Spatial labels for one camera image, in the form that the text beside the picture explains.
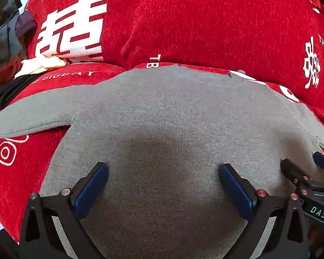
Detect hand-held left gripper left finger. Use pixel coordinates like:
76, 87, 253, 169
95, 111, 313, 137
17, 162, 110, 259

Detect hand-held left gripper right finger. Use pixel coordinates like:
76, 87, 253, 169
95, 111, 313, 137
219, 163, 311, 259

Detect grey knit sweater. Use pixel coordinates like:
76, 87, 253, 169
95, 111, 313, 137
0, 62, 324, 259

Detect grey hanging clothes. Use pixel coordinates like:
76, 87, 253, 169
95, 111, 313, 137
0, 0, 23, 71

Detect black cloth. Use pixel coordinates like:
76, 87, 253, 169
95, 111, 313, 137
0, 74, 41, 112

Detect cream cloth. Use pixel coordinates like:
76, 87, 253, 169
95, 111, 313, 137
15, 54, 68, 78

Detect dark red cloth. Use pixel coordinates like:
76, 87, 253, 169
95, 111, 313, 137
0, 59, 23, 98

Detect purple cloth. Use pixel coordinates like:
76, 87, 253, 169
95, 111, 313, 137
15, 11, 37, 37

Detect red printed sofa cover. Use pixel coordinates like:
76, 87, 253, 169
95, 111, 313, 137
0, 0, 324, 245

